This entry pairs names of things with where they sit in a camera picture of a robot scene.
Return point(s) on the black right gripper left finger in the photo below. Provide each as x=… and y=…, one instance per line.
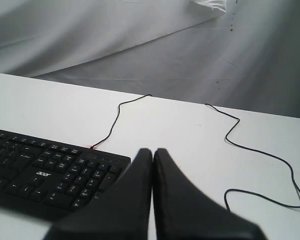
x=122, y=211

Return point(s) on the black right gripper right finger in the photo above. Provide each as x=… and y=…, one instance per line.
x=183, y=212

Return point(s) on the black acer keyboard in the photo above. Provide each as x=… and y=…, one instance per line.
x=50, y=180

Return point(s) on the white backdrop cloth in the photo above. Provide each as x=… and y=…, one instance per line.
x=247, y=58

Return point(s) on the white plastic bag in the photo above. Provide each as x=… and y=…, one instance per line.
x=220, y=5

